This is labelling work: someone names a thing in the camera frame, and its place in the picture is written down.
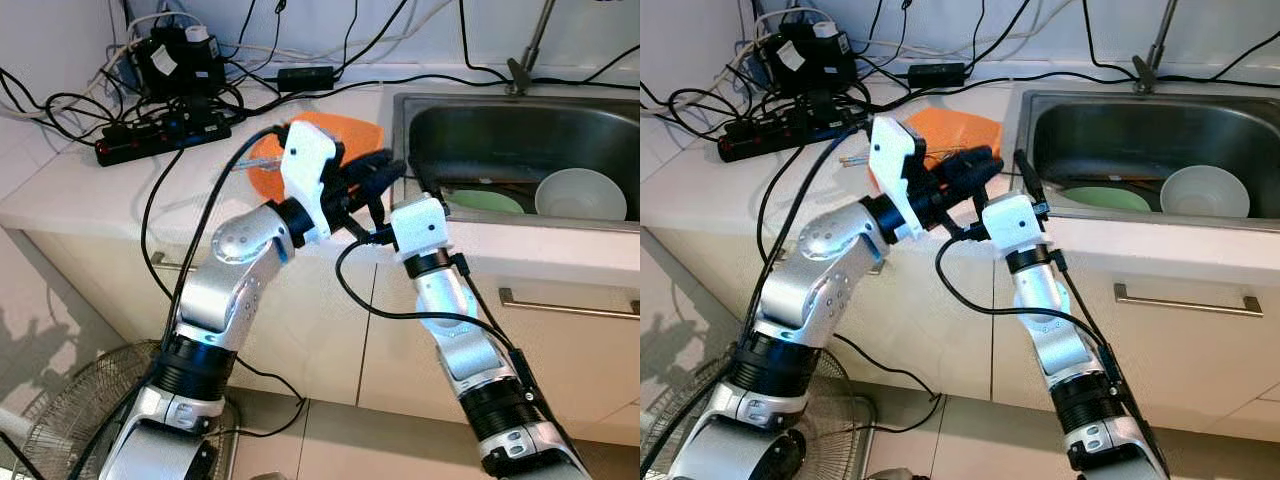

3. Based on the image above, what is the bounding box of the chrome kitchen faucet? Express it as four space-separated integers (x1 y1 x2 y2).
505 0 558 96
1132 0 1181 93

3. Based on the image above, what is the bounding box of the green plate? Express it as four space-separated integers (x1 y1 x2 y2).
1060 185 1151 213
445 187 526 216

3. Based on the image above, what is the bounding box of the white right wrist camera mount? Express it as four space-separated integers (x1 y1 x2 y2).
388 196 453 264
980 192 1051 259

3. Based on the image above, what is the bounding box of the black power adapter brick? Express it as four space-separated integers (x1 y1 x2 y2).
907 63 967 88
277 66 336 93

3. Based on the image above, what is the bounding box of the black charger with white label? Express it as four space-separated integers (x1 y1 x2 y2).
765 20 853 96
133 25 226 101

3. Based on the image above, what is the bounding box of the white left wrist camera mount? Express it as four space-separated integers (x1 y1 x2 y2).
278 118 341 247
866 113 928 244

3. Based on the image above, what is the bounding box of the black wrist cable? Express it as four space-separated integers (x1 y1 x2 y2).
775 125 871 331
333 232 531 371
165 125 286 331
935 232 1121 376

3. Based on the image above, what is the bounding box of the black hanging power cord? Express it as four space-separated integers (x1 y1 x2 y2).
138 140 201 306
755 140 816 306

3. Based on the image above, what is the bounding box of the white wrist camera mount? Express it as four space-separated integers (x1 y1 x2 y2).
866 113 928 244
278 118 341 247
388 196 453 264
980 192 1051 259

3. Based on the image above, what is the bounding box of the black power strip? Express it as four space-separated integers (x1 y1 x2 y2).
718 105 861 163
95 108 233 167

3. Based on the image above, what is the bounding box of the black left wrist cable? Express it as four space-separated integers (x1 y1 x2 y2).
775 125 871 331
165 125 286 331

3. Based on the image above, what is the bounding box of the white ceramic bowl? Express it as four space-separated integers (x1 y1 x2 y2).
1160 165 1251 219
535 168 628 221

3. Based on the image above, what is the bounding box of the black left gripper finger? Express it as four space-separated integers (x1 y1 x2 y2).
345 148 396 181
360 158 409 201
955 152 1005 197
940 143 993 179

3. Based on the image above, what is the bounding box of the white kitchen cabinet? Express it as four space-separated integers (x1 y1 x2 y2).
640 225 1280 441
20 225 641 446

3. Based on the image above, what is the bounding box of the stainless steel sink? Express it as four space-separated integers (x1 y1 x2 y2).
393 92 641 233
1015 88 1280 233

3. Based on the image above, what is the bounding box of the grey floor fan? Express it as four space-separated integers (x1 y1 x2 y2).
20 340 241 480
640 345 876 480

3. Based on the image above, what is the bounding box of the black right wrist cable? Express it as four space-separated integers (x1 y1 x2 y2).
333 232 531 371
935 232 1121 376

